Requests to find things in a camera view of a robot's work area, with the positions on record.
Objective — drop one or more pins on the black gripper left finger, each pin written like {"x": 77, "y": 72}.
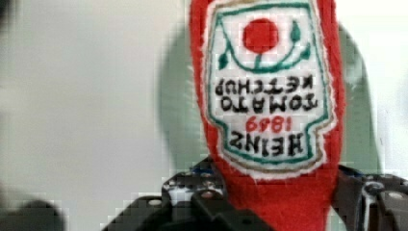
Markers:
{"x": 192, "y": 200}

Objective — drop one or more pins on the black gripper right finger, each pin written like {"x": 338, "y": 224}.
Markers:
{"x": 371, "y": 202}

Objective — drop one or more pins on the red plush ketchup bottle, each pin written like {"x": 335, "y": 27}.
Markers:
{"x": 269, "y": 84}

